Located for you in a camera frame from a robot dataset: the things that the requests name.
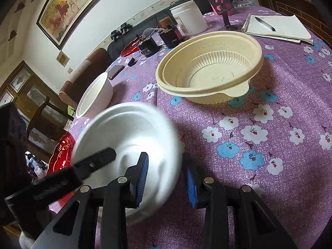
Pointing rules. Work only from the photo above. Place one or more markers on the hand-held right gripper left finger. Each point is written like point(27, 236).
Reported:
point(142, 176)

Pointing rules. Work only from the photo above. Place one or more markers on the brown tiled counter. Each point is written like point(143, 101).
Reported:
point(293, 7)

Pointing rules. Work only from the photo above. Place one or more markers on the white paper bowl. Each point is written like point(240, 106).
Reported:
point(98, 96)
point(124, 129)

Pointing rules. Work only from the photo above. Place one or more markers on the wooden glass-door cabinet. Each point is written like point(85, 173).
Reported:
point(15, 83)

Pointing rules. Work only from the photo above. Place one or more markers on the framed wall painting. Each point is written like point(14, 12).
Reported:
point(67, 7)

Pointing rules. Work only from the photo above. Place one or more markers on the brown padded chair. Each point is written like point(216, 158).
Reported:
point(85, 67)

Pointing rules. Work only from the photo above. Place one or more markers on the lined paper notebook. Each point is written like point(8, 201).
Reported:
point(285, 28)

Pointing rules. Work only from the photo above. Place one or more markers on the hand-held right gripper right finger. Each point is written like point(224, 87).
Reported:
point(190, 186)

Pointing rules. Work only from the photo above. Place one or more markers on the black phone stand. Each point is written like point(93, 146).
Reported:
point(219, 1)

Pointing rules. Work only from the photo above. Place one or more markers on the dark wooden chair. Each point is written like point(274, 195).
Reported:
point(39, 114)

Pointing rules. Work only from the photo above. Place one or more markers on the black pen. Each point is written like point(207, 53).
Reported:
point(264, 23)

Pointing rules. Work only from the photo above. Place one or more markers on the black power adapter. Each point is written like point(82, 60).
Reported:
point(125, 28)
point(114, 35)

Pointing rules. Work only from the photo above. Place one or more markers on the black sofa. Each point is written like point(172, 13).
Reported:
point(122, 45)

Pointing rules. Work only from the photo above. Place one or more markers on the black jar red label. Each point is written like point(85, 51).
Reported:
point(171, 36)

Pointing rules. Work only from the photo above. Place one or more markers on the red ridged plate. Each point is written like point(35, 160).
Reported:
point(62, 150)

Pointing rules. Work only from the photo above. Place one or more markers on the dark smartphone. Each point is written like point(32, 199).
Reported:
point(115, 72)

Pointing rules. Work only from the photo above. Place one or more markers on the dark wall ornament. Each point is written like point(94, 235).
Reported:
point(11, 35)
point(19, 6)

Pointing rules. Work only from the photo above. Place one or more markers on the beige plastic bowl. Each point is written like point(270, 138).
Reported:
point(233, 92)
point(207, 46)

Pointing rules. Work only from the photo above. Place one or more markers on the white plastic jar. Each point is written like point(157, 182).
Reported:
point(189, 18)

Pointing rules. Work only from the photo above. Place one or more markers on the small black charger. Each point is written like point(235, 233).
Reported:
point(132, 62)

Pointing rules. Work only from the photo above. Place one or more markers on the small brown jar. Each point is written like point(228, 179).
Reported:
point(166, 22)

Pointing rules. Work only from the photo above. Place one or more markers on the clear plastic bag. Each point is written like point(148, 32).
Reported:
point(242, 4)

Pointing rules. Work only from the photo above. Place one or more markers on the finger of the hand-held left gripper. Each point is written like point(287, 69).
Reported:
point(96, 160)

